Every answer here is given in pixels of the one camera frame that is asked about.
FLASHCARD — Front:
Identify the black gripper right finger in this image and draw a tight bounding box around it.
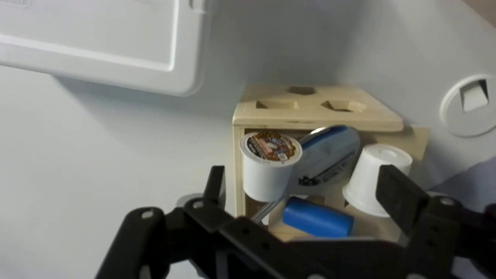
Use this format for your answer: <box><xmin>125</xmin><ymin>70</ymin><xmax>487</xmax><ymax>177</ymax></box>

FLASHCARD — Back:
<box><xmin>376</xmin><ymin>165</ymin><xmax>496</xmax><ymax>279</ymax></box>

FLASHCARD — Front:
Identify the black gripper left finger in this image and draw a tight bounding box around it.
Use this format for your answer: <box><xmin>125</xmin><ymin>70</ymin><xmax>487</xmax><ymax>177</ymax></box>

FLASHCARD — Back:
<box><xmin>95</xmin><ymin>165</ymin><xmax>270</xmax><ymax>279</ymax></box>

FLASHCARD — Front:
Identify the Donut Shop coffee pod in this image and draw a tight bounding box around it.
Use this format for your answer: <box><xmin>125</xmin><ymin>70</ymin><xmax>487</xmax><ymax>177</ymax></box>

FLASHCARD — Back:
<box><xmin>241</xmin><ymin>130</ymin><xmax>303</xmax><ymax>202</ymax></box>

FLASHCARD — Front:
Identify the white coffee pod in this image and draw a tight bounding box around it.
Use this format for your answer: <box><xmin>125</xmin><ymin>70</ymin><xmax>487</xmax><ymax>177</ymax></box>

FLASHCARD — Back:
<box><xmin>343</xmin><ymin>144</ymin><xmax>413</xmax><ymax>217</ymax></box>

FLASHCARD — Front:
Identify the blue cylinder block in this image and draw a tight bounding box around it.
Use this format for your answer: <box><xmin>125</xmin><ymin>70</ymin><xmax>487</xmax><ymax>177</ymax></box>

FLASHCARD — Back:
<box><xmin>283</xmin><ymin>197</ymin><xmax>356</xmax><ymax>237</ymax></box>

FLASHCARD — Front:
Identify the white table grommet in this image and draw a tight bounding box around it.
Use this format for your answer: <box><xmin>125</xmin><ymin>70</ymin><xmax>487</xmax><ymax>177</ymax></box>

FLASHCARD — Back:
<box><xmin>439</xmin><ymin>75</ymin><xmax>496</xmax><ymax>138</ymax></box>

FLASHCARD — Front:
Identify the metal spoon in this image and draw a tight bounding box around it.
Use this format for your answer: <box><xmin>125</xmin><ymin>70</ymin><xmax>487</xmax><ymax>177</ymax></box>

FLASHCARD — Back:
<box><xmin>253</xmin><ymin>126</ymin><xmax>362</xmax><ymax>222</ymax></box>

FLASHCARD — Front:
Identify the wooden shape sorter box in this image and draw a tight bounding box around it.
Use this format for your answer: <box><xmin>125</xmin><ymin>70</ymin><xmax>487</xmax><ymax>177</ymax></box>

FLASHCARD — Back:
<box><xmin>233</xmin><ymin>85</ymin><xmax>430</xmax><ymax>242</ymax></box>

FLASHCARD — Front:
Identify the clear plastic lidded bin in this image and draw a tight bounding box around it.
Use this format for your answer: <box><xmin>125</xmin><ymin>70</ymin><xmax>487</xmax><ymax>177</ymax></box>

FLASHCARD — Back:
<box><xmin>0</xmin><ymin>0</ymin><xmax>216</xmax><ymax>96</ymax></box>

